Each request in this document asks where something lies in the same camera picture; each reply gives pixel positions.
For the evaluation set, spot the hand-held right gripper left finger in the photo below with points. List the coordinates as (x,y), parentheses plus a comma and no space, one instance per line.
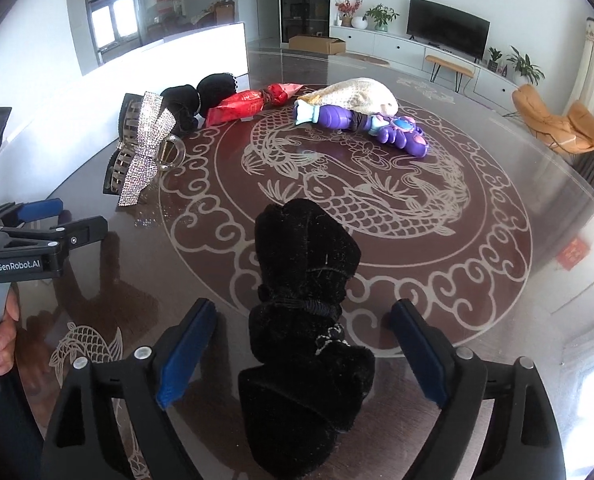
(187,355)

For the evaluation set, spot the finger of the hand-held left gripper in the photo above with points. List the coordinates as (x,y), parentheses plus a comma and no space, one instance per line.
(72,237)
(37,209)

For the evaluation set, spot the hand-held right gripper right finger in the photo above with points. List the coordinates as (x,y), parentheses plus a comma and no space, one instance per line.
(422,355)

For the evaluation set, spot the black velvet scrunchie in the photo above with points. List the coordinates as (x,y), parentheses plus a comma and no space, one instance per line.
(302,260)

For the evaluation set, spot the white storage box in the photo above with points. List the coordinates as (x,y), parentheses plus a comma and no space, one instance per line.
(127,70)

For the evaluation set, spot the dark patterned glass desktop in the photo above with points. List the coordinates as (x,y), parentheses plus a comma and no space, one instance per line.
(527,335)

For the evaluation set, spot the rhinestone bow claw hair clip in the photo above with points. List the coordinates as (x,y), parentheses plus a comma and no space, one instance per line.
(144,150)

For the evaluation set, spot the red packet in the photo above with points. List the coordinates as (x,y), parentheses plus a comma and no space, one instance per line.
(242,105)

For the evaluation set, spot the purple toy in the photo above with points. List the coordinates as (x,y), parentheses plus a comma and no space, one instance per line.
(332,117)

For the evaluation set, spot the orange lounge chair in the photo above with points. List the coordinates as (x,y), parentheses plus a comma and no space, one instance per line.
(542,115)

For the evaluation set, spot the cream knitted pouch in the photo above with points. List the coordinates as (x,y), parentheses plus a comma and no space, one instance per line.
(357,92)

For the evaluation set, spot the wooden bench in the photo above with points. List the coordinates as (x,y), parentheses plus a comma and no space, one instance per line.
(449,61)

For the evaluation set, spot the large spreading potted plant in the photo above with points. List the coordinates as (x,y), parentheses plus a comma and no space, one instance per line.
(524,67)

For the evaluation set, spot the white television cabinet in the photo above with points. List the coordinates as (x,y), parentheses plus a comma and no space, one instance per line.
(402,50)

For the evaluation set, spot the small potted plant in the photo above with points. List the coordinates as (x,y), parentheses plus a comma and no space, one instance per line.
(494,57)

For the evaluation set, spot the cardboard box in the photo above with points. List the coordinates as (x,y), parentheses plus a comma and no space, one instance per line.
(317,44)

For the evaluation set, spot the black television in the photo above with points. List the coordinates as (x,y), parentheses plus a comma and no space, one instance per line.
(449,25)

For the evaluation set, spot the dark glass display cabinet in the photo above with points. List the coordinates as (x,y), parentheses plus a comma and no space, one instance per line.
(304,0)

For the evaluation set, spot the white round vase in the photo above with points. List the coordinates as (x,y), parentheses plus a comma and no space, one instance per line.
(359,23)

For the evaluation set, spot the green leafy potted plant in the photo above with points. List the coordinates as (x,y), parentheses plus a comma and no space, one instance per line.
(381,16)

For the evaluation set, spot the red flowers in vase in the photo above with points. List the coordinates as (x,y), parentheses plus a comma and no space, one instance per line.
(347,10)

